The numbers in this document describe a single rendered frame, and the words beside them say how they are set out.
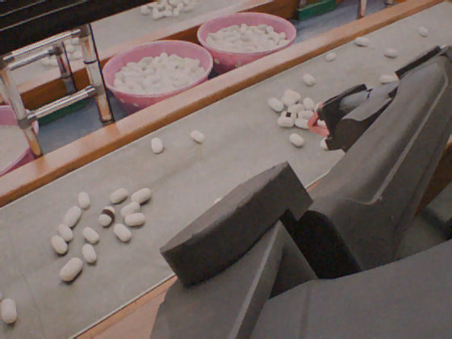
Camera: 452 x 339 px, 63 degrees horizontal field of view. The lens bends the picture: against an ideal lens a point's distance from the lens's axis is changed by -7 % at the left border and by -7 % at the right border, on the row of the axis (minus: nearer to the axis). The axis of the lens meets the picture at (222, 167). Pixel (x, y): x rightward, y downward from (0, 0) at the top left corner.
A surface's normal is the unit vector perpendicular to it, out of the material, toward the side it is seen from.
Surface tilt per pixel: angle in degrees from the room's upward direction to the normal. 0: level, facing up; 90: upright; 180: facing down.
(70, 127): 0
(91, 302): 0
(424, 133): 43
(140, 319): 0
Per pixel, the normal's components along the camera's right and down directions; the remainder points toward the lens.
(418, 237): -0.04, -0.73
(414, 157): 0.58, -0.35
